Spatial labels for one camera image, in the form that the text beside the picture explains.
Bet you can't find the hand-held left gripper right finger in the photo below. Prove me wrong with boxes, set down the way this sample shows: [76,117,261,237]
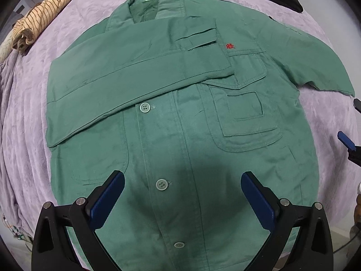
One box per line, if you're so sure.
[241,171,337,271]

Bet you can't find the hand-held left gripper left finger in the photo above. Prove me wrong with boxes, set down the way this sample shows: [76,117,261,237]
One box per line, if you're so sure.
[31,170,126,271]

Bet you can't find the green work jacket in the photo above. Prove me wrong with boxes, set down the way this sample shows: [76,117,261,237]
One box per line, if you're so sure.
[45,0,356,271]

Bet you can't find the purple plush blanket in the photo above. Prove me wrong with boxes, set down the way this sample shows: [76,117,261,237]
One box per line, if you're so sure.
[0,0,361,243]

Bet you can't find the beige striped cloth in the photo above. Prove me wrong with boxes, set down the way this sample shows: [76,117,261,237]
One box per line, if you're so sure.
[11,0,75,54]

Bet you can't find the multicoloured wires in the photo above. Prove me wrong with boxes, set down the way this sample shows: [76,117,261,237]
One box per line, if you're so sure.
[2,214,30,245]

